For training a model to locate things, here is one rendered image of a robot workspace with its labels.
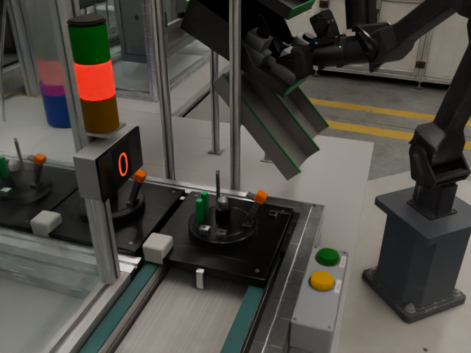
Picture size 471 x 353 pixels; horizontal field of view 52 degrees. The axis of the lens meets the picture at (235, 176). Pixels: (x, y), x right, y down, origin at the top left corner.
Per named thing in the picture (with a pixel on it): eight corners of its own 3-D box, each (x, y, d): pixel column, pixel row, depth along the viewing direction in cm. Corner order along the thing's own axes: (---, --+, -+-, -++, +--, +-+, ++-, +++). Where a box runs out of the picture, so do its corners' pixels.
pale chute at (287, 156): (307, 157, 121) (320, 149, 119) (287, 181, 111) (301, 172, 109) (237, 69, 120) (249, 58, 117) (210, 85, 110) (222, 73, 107)
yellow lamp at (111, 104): (125, 122, 72) (122, 91, 70) (108, 136, 68) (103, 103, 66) (97, 118, 74) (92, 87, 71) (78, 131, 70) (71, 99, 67)
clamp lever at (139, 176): (138, 199, 103) (147, 173, 98) (134, 204, 101) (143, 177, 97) (123, 192, 103) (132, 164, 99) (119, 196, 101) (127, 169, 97)
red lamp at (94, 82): (122, 90, 70) (118, 57, 68) (103, 102, 66) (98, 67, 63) (92, 87, 71) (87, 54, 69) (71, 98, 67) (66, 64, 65)
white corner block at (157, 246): (174, 251, 95) (173, 235, 93) (165, 266, 91) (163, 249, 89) (153, 247, 96) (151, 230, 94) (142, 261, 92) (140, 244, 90)
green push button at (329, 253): (339, 258, 93) (340, 249, 92) (336, 270, 90) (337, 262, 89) (318, 253, 94) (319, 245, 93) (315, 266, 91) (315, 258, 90)
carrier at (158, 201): (186, 196, 113) (182, 148, 106) (136, 260, 93) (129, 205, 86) (95, 180, 119) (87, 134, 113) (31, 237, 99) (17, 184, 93)
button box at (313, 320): (345, 274, 96) (348, 250, 93) (329, 357, 79) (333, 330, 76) (310, 267, 98) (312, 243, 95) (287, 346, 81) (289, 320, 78)
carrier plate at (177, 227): (293, 216, 106) (294, 207, 105) (264, 288, 86) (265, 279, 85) (191, 197, 112) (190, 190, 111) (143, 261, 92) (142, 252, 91)
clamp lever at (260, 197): (254, 221, 96) (268, 193, 92) (251, 227, 94) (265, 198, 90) (237, 213, 96) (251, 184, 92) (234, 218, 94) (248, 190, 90)
